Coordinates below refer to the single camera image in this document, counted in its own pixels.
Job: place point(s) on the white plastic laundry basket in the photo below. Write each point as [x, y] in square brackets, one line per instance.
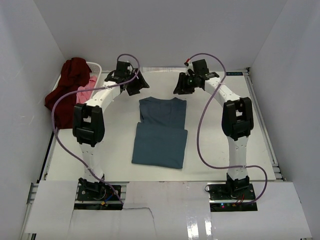
[96, 70]

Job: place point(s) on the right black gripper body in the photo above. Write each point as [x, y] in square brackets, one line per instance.
[193, 82]

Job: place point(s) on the dark red t shirt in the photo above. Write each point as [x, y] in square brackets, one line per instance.
[75, 73]

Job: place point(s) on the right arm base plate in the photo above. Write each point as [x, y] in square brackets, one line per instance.
[220, 200]

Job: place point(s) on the pink t shirt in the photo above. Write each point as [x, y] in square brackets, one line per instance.
[85, 94]

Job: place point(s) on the teal blue t shirt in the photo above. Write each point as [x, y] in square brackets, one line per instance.
[161, 137]

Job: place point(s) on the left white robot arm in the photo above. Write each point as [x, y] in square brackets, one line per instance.
[89, 127]

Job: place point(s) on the paper sheet at back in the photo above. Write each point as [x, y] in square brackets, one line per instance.
[162, 69]

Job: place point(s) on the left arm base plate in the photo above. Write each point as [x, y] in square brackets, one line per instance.
[105, 200]

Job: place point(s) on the dark label sticker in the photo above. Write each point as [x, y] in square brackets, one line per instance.
[234, 73]

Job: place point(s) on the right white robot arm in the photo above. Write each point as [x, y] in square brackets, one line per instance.
[237, 119]

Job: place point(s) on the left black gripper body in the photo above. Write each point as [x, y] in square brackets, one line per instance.
[132, 84]

